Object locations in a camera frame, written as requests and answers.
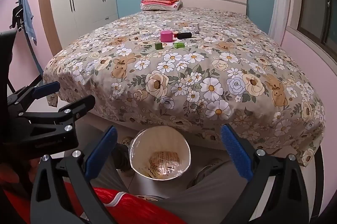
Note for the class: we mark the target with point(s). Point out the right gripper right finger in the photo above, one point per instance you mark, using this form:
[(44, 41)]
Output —
[(288, 200)]

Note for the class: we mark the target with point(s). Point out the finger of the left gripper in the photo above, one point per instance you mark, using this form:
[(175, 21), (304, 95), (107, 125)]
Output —
[(46, 90), (51, 125)]

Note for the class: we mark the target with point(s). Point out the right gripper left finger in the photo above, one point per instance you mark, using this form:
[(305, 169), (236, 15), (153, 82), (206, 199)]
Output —
[(50, 202)]

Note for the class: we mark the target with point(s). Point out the pink plastic cup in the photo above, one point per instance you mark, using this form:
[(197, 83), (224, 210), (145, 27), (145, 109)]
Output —
[(166, 36)]

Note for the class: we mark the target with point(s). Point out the black foam roller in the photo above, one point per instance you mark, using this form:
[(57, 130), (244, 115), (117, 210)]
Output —
[(183, 35)]

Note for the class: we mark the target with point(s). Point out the white medicine box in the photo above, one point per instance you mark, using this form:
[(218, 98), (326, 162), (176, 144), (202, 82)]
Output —
[(193, 27)]

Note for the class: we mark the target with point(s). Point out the clear plastic cup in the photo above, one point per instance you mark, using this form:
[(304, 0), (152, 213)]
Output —
[(170, 24)]

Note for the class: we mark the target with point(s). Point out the white trash bin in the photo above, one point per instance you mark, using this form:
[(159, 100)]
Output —
[(158, 139)]

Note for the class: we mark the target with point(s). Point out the grey trouser leg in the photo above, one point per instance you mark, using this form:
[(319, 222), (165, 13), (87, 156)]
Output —
[(204, 194)]

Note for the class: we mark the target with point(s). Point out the black clothes stand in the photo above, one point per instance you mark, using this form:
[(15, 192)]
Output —
[(25, 68)]

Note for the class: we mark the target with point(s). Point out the blue hanging cloth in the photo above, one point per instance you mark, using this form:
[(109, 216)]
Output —
[(28, 20)]

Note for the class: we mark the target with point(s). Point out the snack wrapper in bin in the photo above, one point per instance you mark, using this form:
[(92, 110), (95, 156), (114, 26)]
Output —
[(164, 165)]

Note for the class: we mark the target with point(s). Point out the dark green block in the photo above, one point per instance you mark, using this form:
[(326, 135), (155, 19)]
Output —
[(158, 46)]

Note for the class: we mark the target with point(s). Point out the light green toy brick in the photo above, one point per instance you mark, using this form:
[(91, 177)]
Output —
[(179, 45)]

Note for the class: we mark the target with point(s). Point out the white floral pillow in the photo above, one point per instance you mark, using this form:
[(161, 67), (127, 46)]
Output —
[(160, 6)]

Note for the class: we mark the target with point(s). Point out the floral bed cover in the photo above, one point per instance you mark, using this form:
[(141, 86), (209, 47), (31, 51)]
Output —
[(229, 72)]

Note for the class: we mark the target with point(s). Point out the red folded blanket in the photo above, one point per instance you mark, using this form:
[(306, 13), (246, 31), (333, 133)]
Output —
[(159, 2)]

